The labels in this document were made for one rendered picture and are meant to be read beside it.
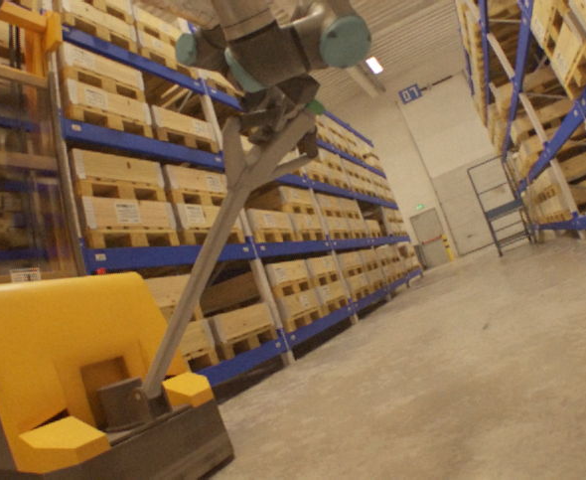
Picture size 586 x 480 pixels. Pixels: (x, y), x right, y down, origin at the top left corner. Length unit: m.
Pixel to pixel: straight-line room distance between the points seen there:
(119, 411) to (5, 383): 0.38
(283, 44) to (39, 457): 1.20
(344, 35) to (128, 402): 1.24
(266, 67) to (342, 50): 0.12
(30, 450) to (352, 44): 1.29
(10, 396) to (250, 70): 1.14
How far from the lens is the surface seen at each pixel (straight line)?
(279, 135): 1.00
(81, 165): 2.77
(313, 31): 0.69
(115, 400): 1.47
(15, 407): 1.40
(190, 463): 1.55
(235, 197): 1.06
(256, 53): 0.68
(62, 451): 1.30
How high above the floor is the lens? 0.53
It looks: 10 degrees up
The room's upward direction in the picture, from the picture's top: 19 degrees counter-clockwise
